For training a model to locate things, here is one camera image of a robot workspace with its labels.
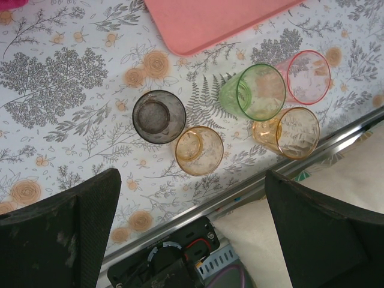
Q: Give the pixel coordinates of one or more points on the green glass tumbler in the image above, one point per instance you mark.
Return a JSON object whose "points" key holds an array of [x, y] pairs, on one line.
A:
{"points": [[258, 93]]}

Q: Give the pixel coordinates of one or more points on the small orange glass tumbler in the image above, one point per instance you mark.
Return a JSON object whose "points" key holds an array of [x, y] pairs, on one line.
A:
{"points": [[201, 153]]}

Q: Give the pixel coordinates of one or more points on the small grey glass tumbler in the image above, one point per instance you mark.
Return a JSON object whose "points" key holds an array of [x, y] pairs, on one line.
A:
{"points": [[159, 118]]}

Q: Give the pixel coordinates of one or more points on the pink plastic tray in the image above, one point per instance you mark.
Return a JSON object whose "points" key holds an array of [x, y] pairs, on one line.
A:
{"points": [[216, 21]]}

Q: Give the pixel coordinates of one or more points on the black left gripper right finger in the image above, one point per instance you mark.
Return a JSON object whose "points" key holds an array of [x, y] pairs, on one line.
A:
{"points": [[330, 246]]}

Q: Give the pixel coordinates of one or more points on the folded pink towel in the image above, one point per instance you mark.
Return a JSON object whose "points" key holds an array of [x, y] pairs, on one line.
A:
{"points": [[12, 3]]}

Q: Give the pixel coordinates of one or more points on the pink red-rimmed glass tumbler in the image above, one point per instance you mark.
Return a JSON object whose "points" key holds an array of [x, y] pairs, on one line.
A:
{"points": [[309, 78]]}

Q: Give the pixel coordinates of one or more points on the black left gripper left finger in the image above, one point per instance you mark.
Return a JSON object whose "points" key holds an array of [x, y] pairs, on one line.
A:
{"points": [[45, 246]]}

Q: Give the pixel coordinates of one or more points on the aluminium table edge rail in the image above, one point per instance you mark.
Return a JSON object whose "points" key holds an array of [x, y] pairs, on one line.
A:
{"points": [[210, 205]]}

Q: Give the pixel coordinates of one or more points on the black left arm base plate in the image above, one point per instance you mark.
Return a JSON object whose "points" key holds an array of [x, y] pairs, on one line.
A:
{"points": [[195, 231]]}

